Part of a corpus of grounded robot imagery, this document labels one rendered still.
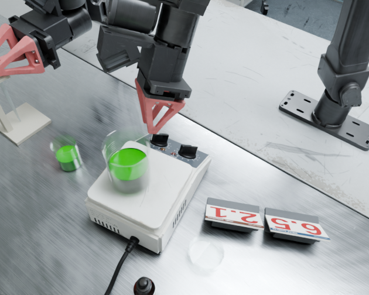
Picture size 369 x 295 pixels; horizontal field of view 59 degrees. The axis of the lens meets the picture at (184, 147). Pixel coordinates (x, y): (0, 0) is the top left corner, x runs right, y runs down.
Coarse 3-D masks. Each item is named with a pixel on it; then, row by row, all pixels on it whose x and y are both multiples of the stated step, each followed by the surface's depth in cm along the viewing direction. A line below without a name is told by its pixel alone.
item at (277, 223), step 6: (270, 222) 52; (276, 222) 52; (282, 222) 53; (288, 222) 53; (294, 222) 53; (300, 222) 54; (282, 228) 50; (288, 228) 51; (294, 228) 51; (300, 228) 51; (306, 228) 52; (312, 228) 52; (318, 228) 52; (312, 234) 50; (318, 234) 50; (324, 234) 51
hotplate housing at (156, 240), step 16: (208, 160) 58; (192, 176) 51; (192, 192) 54; (96, 208) 48; (176, 208) 48; (112, 224) 49; (128, 224) 46; (176, 224) 52; (144, 240) 48; (160, 240) 46
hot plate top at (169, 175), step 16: (160, 160) 51; (176, 160) 51; (160, 176) 49; (176, 176) 49; (96, 192) 47; (112, 192) 47; (144, 192) 47; (160, 192) 47; (176, 192) 47; (112, 208) 45; (128, 208) 45; (144, 208) 46; (160, 208) 46; (144, 224) 44; (160, 224) 44
